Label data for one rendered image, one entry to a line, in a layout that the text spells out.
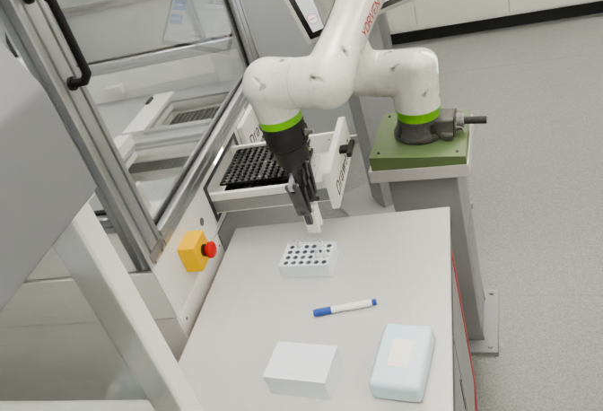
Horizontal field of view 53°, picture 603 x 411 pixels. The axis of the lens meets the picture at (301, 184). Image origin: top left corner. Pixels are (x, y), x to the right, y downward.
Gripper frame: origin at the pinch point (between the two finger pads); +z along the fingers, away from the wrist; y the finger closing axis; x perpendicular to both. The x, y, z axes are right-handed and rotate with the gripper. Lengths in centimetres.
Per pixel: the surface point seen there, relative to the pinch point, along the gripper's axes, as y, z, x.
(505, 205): 117, 88, -37
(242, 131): 40, -3, 31
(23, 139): -62, -59, 1
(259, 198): 11.4, 1.4, 17.8
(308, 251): -1.9, 8.5, 3.0
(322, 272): -7.0, 10.6, -1.3
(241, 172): 19.4, -2.0, 24.7
